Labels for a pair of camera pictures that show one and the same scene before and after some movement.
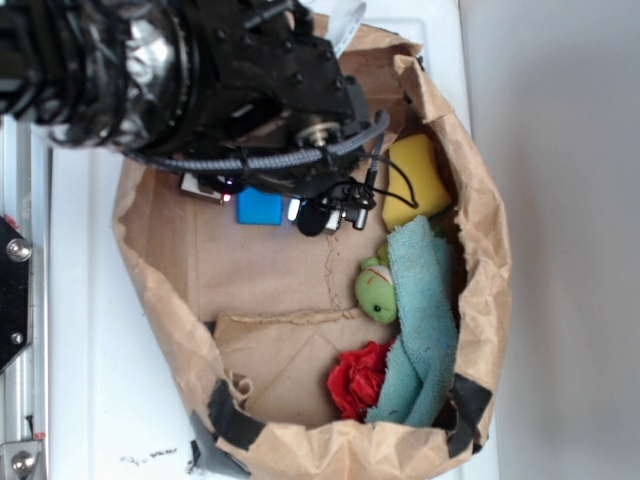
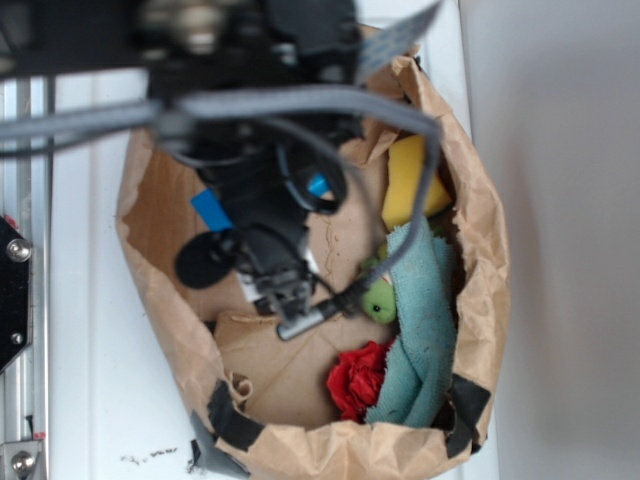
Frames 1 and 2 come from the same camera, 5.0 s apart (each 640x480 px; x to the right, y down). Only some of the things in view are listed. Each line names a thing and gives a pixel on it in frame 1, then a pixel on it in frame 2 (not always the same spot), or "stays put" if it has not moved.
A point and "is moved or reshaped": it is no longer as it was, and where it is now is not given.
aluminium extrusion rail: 25,197 stays put
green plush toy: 374,288 stays put
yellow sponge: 420,160 stays put
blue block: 257,208 is moved or reshaped
